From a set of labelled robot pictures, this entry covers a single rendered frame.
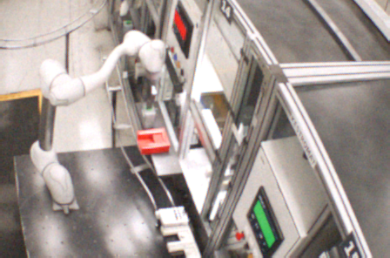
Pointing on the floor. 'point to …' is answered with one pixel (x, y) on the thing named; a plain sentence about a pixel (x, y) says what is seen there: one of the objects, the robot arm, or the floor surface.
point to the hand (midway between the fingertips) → (149, 103)
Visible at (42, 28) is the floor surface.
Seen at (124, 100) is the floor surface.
